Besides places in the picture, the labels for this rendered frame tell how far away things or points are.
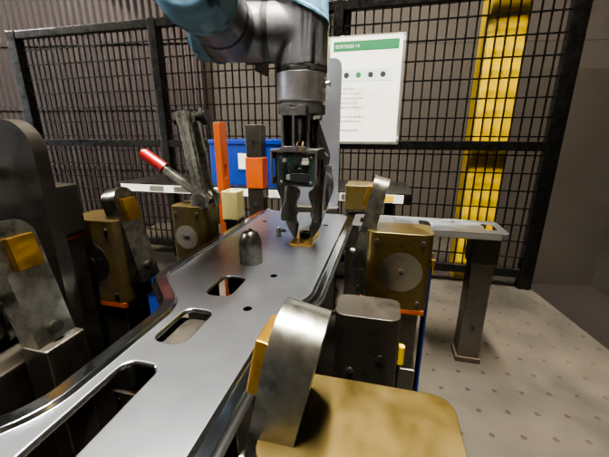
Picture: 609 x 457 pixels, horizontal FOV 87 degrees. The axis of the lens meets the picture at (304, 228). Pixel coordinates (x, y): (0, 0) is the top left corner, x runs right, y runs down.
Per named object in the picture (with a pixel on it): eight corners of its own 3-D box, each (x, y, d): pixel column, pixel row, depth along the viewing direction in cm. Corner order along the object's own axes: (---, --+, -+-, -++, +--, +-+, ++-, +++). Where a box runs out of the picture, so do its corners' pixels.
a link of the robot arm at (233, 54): (169, -23, 38) (261, -23, 38) (200, 12, 49) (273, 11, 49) (176, 51, 41) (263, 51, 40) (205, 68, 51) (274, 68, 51)
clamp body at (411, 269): (430, 443, 52) (459, 238, 42) (355, 428, 55) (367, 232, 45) (425, 411, 58) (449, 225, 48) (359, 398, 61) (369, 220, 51)
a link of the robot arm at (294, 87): (285, 79, 52) (334, 77, 50) (285, 109, 53) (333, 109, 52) (268, 71, 45) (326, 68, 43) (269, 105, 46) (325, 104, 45)
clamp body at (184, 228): (217, 375, 67) (201, 208, 57) (175, 368, 69) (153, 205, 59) (231, 355, 73) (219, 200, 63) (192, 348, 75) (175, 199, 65)
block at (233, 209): (246, 347, 75) (236, 191, 65) (231, 345, 76) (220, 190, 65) (251, 338, 78) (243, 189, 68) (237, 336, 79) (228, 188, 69)
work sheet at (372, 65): (398, 144, 100) (407, 31, 91) (325, 143, 105) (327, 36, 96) (397, 144, 102) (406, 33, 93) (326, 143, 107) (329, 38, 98)
